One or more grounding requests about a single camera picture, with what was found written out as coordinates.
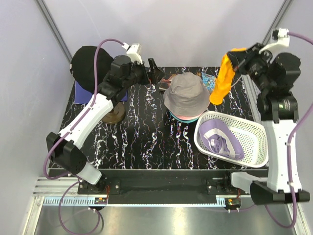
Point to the orange hat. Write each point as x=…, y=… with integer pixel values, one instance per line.
x=223, y=82

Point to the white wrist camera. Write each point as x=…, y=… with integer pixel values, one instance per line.
x=279, y=40
x=133, y=52

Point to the pink bucket hat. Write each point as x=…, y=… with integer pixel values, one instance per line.
x=185, y=118

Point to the dark cover book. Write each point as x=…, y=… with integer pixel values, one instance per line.
x=165, y=83

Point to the white perforated basket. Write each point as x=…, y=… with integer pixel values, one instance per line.
x=251, y=135

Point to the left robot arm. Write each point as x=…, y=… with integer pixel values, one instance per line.
x=64, y=148

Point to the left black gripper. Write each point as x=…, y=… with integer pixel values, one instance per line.
x=155, y=74

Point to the lavender grey cap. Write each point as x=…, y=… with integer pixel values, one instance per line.
x=218, y=139

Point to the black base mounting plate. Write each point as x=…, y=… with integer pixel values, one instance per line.
x=118, y=181

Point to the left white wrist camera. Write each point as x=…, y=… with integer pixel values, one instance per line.
x=133, y=52

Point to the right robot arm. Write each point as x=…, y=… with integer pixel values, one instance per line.
x=278, y=108

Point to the colourful treehouse book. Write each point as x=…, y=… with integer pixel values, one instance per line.
x=208, y=80

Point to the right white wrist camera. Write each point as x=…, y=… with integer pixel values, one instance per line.
x=279, y=40

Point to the white foam mannequin head stand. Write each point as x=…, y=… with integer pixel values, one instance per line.
x=116, y=115

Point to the grey bucket hat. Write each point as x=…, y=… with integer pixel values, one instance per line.
x=187, y=95

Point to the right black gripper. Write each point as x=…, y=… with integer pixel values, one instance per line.
x=240, y=59

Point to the purple flat book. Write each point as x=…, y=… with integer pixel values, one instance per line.
x=81, y=96

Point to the teal bucket hat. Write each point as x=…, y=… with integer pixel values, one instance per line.
x=182, y=120

